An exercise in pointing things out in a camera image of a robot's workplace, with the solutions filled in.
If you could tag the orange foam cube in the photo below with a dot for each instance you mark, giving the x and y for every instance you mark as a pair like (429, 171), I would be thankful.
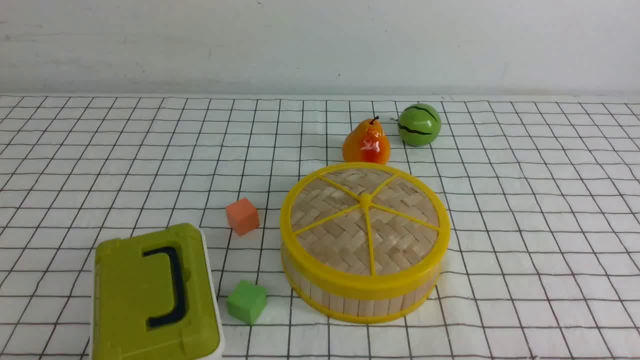
(242, 216)

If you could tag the green lidded storage box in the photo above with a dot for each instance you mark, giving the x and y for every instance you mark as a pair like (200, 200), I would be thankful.
(154, 298)

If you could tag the orange toy pear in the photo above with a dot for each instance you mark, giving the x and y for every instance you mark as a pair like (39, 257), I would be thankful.
(367, 143)

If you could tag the yellow bamboo steamer basket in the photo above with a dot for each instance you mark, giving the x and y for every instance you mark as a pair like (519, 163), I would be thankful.
(359, 310)

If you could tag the yellow woven steamer lid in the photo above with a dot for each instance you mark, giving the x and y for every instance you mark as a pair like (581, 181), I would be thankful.
(364, 231)

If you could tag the green toy watermelon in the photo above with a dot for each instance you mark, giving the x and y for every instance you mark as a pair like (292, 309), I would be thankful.
(418, 125)

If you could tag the white checkered tablecloth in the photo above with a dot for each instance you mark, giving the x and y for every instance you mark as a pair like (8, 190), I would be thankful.
(543, 194)

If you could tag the green foam cube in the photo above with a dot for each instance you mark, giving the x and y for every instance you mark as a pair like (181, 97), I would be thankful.
(246, 302)

